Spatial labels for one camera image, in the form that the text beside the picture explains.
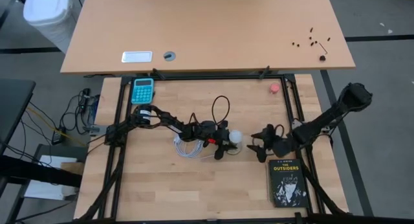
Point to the light wooden desk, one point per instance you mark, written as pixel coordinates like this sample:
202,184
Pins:
207,23

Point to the small black knob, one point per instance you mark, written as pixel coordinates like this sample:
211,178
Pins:
322,58

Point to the black power adapter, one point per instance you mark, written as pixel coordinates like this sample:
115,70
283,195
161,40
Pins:
57,138

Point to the white trash bin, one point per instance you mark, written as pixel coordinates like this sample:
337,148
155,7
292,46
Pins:
48,10

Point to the brushed metal lamp socket base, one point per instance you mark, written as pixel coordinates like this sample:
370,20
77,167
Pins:
237,150

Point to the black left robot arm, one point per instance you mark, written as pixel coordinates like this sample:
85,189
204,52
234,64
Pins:
161,116

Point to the black side table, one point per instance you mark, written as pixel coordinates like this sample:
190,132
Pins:
13,104

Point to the black aluminium frame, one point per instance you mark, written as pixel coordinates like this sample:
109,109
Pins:
207,77

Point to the black allen key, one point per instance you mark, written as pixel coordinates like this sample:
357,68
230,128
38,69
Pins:
323,48

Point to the teal calculator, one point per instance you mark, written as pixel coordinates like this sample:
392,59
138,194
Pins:
142,94

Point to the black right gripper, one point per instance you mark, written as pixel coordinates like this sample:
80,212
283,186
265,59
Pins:
283,146

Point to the red zip tie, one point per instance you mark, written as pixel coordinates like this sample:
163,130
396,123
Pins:
211,141

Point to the white rectangular plate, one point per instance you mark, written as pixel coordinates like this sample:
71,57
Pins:
137,57

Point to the black The Outsiders book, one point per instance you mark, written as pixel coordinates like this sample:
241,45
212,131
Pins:
288,188

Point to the black clamp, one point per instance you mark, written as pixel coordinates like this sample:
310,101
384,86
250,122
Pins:
264,72

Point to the black metal stand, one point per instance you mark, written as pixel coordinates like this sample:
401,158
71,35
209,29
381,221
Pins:
32,173

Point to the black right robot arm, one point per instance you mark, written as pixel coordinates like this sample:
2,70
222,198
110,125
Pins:
323,120

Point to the grey metal bracket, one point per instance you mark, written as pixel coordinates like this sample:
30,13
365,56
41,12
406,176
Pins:
97,130

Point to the grey desk grommet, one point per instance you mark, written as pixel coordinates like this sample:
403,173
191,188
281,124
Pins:
169,56

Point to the white lightbulb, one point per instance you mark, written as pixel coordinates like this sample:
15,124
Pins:
235,136

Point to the white paper sheet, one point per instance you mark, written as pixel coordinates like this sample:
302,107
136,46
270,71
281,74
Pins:
45,190

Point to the small pink container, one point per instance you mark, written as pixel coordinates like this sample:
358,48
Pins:
274,88

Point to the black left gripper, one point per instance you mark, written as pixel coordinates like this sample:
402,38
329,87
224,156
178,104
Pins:
208,131

